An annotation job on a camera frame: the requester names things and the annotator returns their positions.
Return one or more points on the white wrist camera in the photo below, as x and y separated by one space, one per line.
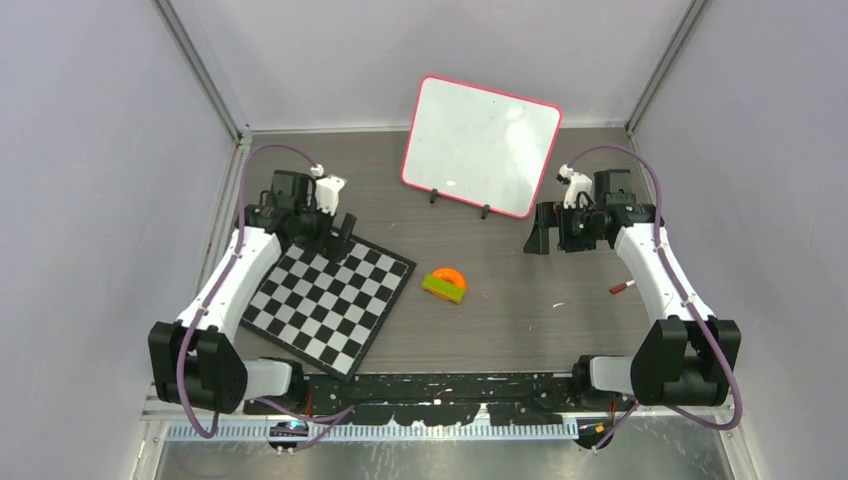
327 190
576 185

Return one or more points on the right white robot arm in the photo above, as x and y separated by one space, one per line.
683 359

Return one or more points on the white marker pen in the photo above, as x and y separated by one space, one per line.
621 287

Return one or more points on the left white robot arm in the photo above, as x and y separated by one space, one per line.
193 358

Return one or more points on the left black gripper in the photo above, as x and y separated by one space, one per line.
334 248

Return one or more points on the black white checkerboard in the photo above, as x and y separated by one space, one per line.
329 314

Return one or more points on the pink framed whiteboard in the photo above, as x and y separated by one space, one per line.
479 146

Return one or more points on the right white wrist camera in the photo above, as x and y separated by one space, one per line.
576 185

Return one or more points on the aluminium front rail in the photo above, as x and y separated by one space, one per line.
389 424

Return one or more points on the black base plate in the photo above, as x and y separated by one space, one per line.
449 399

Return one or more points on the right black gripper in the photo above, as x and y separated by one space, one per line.
548 216

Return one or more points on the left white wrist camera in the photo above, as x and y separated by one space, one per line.
327 190

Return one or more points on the orange green toy block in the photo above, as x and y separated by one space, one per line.
445 283

